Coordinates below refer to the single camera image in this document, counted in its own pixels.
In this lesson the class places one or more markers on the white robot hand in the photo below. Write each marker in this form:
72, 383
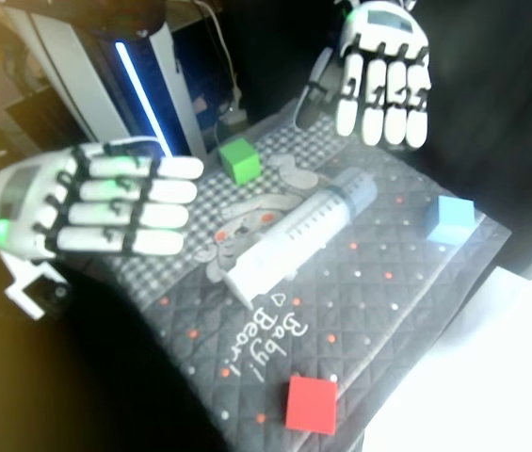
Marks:
378, 28
25, 188

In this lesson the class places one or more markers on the large clear plastic syringe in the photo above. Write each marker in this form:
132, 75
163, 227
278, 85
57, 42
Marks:
303, 221

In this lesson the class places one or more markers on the white tower with blue light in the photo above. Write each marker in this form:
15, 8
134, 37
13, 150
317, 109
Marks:
86, 80

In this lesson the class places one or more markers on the white power plug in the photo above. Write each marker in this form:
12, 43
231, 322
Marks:
235, 117

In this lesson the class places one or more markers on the green cube block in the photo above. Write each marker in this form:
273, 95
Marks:
239, 160

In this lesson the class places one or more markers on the blue cube block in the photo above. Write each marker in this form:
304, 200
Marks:
449, 221

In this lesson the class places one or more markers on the grey bear print quilt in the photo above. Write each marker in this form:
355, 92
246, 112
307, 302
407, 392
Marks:
364, 306

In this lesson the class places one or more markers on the red cube block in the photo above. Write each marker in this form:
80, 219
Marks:
311, 405

